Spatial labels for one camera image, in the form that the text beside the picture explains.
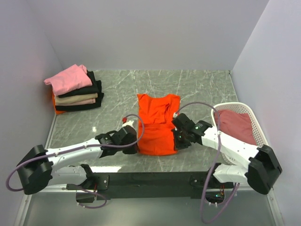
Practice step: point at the orange t-shirt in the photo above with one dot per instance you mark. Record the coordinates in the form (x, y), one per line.
(54, 106)
(156, 125)

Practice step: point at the folded orange t-shirt bottom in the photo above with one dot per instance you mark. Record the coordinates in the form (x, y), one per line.
(54, 106)

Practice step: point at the folded pink t-shirt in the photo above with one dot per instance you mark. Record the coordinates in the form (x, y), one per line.
(72, 78)

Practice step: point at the dusty red t-shirt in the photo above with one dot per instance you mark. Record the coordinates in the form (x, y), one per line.
(237, 125)

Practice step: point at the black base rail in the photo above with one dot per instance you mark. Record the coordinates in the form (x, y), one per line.
(141, 185)

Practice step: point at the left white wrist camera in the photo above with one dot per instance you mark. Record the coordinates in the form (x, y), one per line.
(128, 122)

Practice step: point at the folded beige t-shirt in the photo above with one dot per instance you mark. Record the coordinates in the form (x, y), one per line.
(76, 100)

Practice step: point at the white perforated laundry basket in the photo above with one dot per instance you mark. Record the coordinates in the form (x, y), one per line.
(233, 150)

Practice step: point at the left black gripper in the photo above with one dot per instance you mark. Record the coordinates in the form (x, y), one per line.
(131, 146)

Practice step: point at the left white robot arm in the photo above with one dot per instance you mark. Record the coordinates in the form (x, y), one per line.
(55, 166)

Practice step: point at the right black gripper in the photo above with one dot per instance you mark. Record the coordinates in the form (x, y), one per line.
(179, 140)

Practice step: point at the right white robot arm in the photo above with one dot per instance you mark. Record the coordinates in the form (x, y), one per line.
(256, 166)

